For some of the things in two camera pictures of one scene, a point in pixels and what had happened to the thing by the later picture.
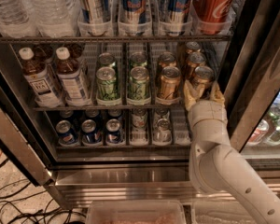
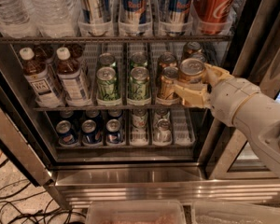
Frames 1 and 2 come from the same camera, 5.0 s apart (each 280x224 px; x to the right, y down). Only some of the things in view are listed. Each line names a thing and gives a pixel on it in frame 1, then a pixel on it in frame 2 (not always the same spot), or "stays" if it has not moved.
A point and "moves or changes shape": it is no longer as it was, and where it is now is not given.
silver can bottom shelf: x=162 y=133 stays
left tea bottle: x=45 y=93 stays
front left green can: x=107 y=87 stays
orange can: x=203 y=76 moves or changes shape
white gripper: x=207 y=113 to x=231 y=97
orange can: x=169 y=87 stays
